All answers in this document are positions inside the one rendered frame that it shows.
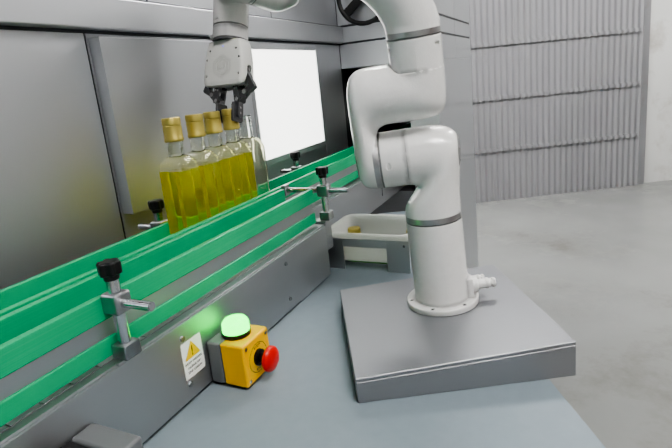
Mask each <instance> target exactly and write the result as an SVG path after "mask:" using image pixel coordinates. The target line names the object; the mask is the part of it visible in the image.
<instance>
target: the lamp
mask: <svg viewBox="0 0 672 448"><path fill-rule="evenodd" d="M221 327H222V337H223V339H225V340H228V341H236V340H240V339H243V338H245V337H247V336H248V335H249V334H250V333H251V327H250V324H249V319H248V318H247V317H246V316H245V315H244V314H233V315H229V316H227V317H226V318H224V320H223V322H222V324H221Z"/></svg>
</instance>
